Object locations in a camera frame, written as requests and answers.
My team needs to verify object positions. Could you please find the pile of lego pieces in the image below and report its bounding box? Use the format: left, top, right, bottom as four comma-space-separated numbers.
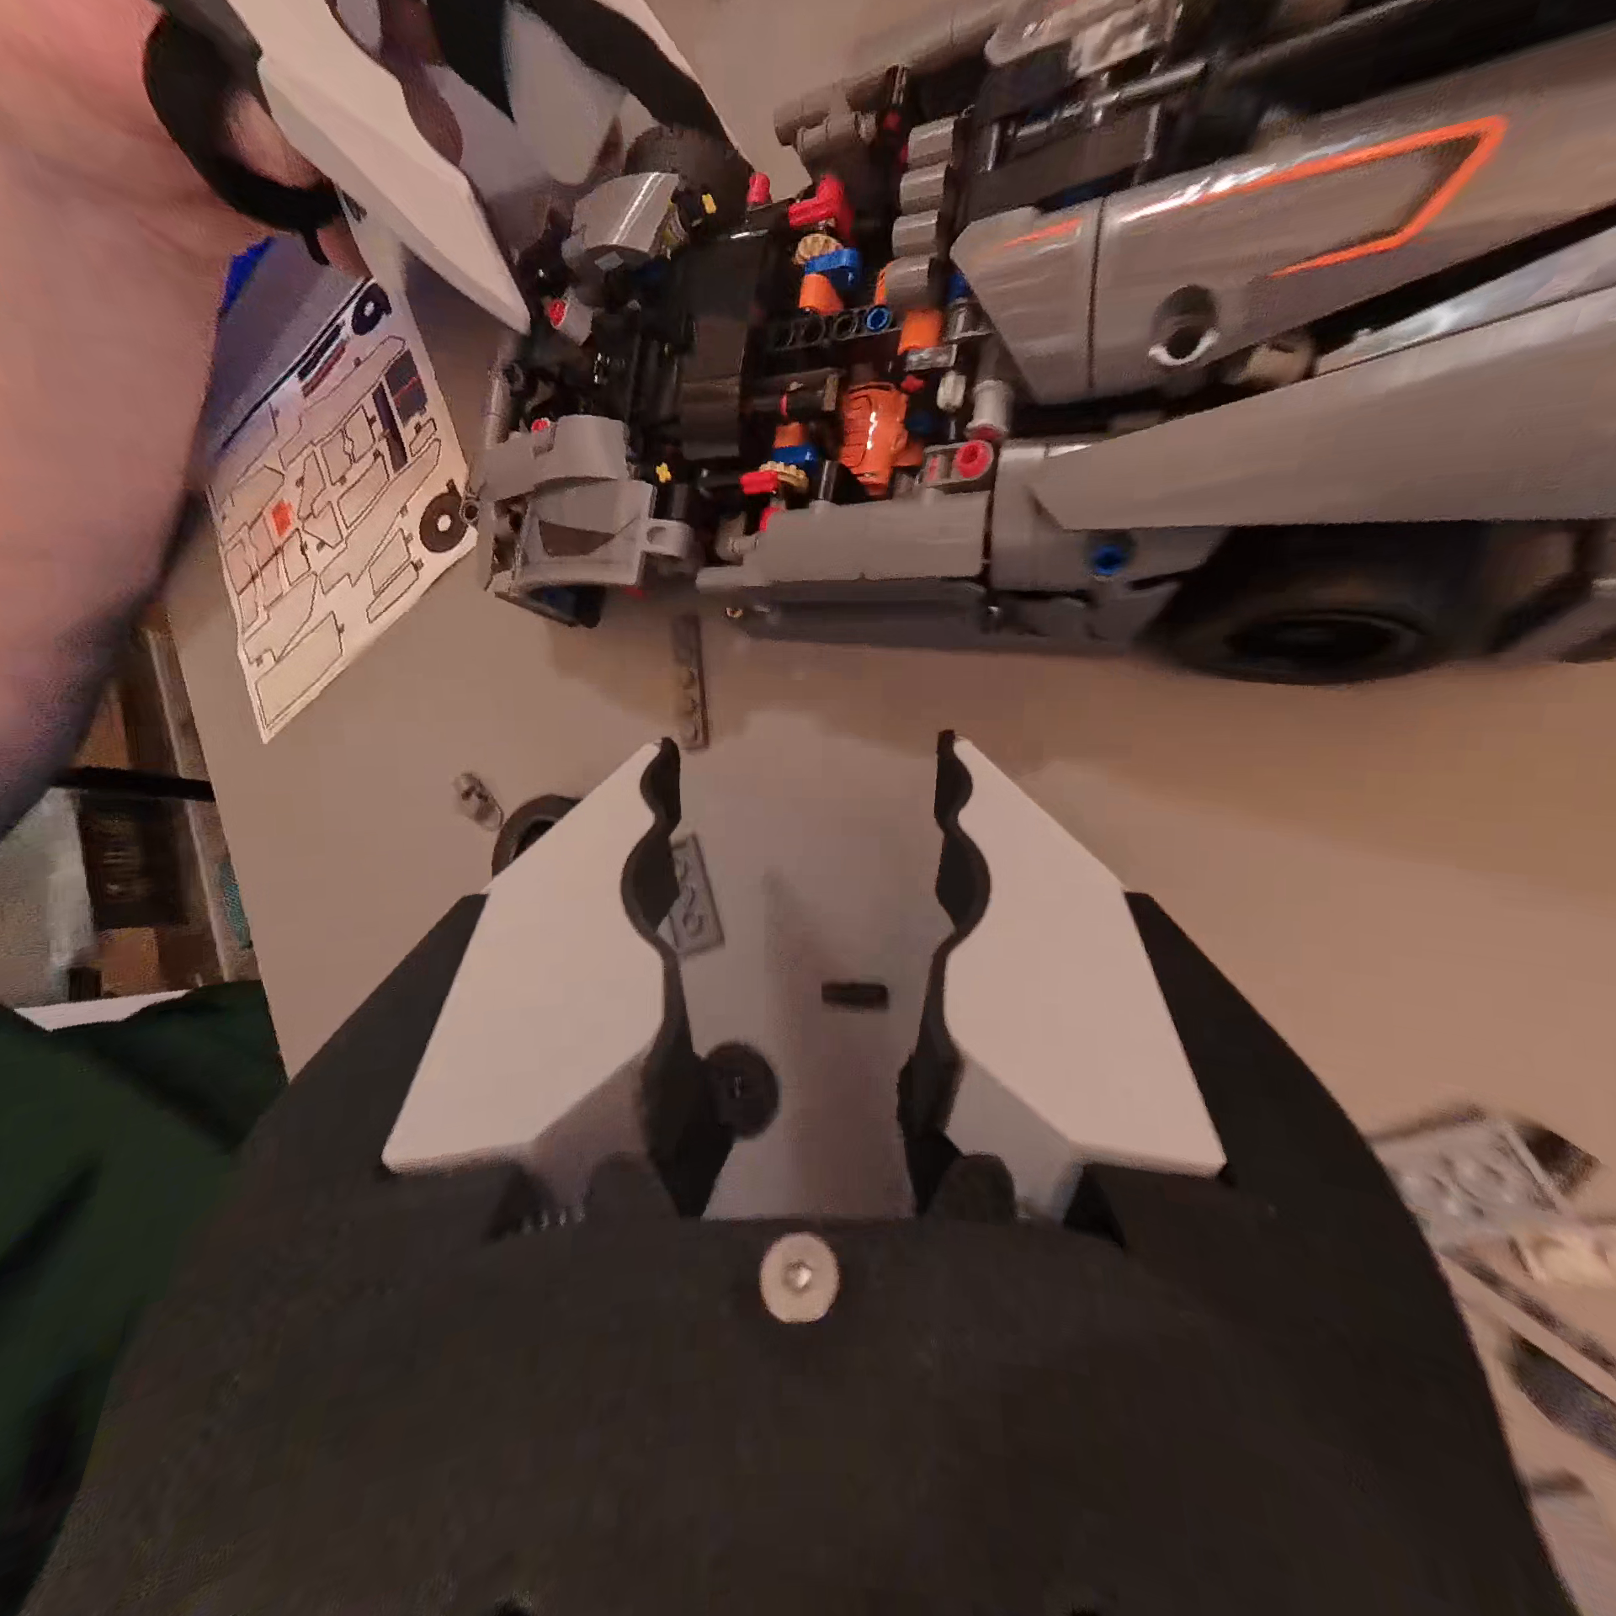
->
1370, 1109, 1616, 1497

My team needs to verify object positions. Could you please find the person's left hand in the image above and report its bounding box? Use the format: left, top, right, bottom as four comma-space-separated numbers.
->
0, 0, 371, 431

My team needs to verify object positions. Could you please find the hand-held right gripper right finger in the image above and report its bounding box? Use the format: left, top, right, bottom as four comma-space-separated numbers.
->
896, 730, 1229, 1220

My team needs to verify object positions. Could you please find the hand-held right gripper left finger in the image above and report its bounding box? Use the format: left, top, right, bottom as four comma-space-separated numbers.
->
379, 739, 735, 1220

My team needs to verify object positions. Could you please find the black lego wheel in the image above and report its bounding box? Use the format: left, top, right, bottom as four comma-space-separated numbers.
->
491, 793, 585, 882

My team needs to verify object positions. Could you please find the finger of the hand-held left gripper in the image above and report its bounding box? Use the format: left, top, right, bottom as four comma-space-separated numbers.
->
231, 0, 535, 339
523, 0, 741, 143

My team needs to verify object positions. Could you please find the lego car chassis model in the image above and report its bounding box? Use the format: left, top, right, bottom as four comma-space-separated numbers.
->
473, 0, 1616, 689

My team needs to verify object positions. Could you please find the person's dark clothing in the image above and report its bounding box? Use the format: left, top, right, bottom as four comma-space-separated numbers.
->
0, 984, 290, 1593

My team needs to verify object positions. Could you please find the black lego disc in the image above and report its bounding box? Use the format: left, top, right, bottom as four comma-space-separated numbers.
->
698, 1041, 781, 1139

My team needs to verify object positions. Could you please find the sticker sheet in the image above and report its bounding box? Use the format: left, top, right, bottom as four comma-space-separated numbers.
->
206, 272, 481, 747

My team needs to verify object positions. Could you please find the grey lego plate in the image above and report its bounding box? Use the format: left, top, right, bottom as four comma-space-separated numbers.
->
660, 832, 729, 957

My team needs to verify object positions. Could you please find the grey lego beam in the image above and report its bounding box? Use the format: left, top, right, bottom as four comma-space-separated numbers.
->
669, 614, 712, 751

